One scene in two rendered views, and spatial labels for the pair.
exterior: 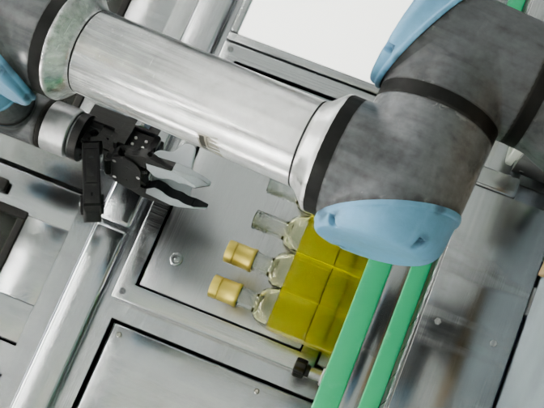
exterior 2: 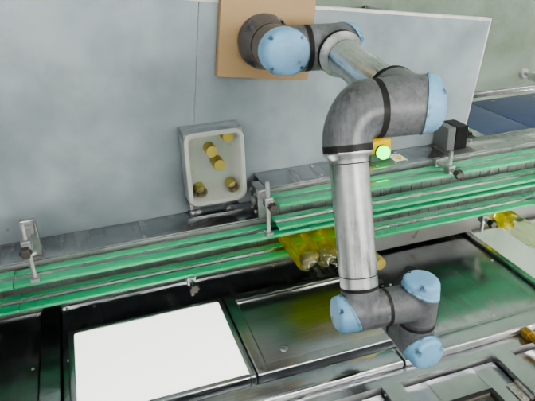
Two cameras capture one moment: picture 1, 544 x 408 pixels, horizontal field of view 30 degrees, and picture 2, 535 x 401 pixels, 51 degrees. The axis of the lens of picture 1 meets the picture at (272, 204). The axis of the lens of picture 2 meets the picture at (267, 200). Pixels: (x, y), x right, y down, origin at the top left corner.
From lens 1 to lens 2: 1.72 m
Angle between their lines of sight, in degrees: 74
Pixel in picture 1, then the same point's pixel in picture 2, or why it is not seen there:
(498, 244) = (279, 177)
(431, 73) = (302, 27)
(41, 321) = (471, 353)
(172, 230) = (372, 332)
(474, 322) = (311, 170)
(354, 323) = not seen: hidden behind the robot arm
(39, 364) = (485, 333)
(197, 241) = not seen: hidden behind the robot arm
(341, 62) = (224, 329)
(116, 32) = (376, 66)
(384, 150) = (333, 25)
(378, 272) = (323, 194)
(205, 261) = not seen: hidden behind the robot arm
